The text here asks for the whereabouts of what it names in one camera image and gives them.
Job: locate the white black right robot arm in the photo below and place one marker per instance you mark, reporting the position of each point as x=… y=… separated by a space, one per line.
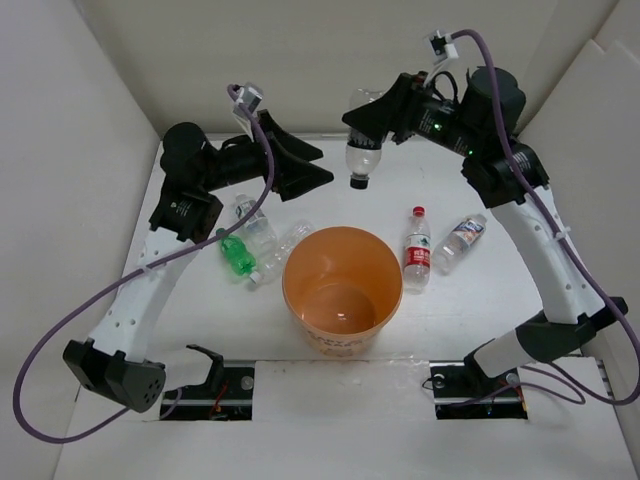
x=512 y=183

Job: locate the orange plastic bin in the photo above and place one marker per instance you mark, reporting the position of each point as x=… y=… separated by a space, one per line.
x=342 y=285

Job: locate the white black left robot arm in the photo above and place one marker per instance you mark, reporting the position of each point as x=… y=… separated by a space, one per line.
x=112 y=361

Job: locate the clear bottle blue yellow label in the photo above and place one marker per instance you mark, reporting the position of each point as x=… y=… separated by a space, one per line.
x=257 y=231

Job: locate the clear bottle black cap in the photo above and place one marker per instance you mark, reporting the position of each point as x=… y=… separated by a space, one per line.
x=362 y=155

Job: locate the green plastic soda bottle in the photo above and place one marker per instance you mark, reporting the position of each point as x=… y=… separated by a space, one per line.
x=237 y=255

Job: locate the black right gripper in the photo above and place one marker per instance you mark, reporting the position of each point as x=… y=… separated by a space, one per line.
x=396 y=111

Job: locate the clear bottle blue orange label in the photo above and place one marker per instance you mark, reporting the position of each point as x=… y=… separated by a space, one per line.
x=458 y=243

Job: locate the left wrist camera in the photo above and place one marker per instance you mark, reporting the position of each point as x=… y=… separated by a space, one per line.
x=245 y=100

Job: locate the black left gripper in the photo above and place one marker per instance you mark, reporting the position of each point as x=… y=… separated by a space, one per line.
x=293 y=177

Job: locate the clear crushed unlabelled bottle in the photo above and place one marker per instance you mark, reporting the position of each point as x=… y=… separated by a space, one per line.
x=270 y=266

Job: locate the clear bottle red label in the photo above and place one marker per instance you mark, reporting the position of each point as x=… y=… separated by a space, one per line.
x=417 y=251

